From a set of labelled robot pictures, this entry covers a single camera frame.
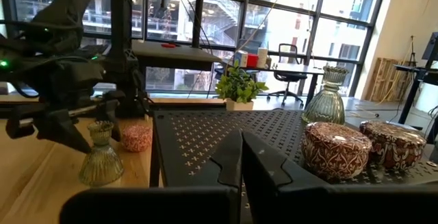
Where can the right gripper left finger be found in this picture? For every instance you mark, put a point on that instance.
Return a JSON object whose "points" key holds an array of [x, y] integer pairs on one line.
{"points": [[219, 172]]}

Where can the wooden pallet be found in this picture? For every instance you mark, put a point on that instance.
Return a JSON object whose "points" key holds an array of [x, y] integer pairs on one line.
{"points": [[383, 80]]}

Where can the black perforated metal shelf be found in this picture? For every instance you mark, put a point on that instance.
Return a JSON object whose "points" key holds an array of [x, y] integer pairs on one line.
{"points": [[205, 131]]}

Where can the small red object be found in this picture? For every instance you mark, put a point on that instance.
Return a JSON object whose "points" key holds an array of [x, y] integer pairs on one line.
{"points": [[168, 45]]}

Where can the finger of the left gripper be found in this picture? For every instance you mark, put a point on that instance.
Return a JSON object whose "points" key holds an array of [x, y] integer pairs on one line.
{"points": [[111, 112], [58, 128]]}

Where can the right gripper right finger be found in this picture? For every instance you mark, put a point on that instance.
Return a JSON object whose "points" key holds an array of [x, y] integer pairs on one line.
{"points": [[263, 169]]}

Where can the green potted plant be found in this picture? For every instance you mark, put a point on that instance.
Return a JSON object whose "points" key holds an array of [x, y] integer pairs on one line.
{"points": [[239, 87]]}

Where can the black aluminium table frame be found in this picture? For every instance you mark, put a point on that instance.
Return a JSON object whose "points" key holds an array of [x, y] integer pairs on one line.
{"points": [[191, 106]]}

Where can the black equipment stand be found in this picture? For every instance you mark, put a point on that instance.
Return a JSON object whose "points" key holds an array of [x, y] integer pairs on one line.
{"points": [[412, 90]]}

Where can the blue white box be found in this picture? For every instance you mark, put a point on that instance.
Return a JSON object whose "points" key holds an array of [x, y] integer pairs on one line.
{"points": [[241, 59]]}

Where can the red box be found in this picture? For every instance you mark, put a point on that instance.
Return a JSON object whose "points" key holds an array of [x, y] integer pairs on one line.
{"points": [[252, 61]]}

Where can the black stand pole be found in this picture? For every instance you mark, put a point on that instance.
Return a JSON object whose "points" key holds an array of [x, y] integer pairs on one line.
{"points": [[197, 22]]}

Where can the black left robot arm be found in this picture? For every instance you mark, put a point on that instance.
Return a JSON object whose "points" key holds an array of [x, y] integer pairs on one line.
{"points": [[119, 28]]}

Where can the black window frame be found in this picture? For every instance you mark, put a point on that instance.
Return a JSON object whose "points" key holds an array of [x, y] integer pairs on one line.
{"points": [[244, 11]]}

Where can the black office chair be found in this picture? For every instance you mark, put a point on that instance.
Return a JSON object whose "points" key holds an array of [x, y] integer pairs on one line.
{"points": [[288, 76]]}

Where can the green ribbed glass vase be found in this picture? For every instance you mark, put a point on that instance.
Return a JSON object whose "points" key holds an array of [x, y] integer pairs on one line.
{"points": [[326, 100], [101, 162]]}

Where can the grey desk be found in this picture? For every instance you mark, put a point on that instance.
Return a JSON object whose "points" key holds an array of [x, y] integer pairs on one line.
{"points": [[171, 58]]}

